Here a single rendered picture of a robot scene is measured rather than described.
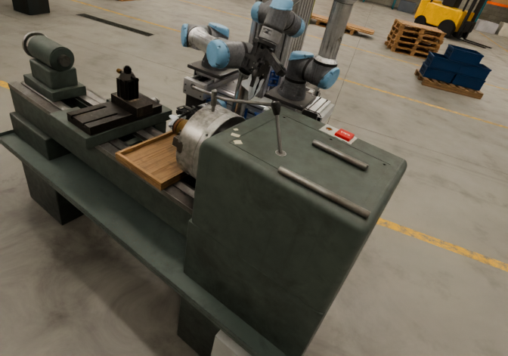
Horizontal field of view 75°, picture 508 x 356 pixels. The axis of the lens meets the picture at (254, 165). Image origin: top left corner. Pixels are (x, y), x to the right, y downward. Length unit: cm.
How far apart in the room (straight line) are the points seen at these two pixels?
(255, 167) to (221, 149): 13
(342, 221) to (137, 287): 153
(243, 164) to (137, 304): 133
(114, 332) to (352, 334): 135
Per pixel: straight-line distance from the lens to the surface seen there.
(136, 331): 205
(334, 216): 92
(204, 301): 150
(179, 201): 141
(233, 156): 102
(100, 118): 176
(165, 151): 166
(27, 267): 242
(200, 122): 126
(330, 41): 162
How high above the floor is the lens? 180
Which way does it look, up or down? 34 degrees down
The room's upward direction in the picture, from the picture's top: 13 degrees clockwise
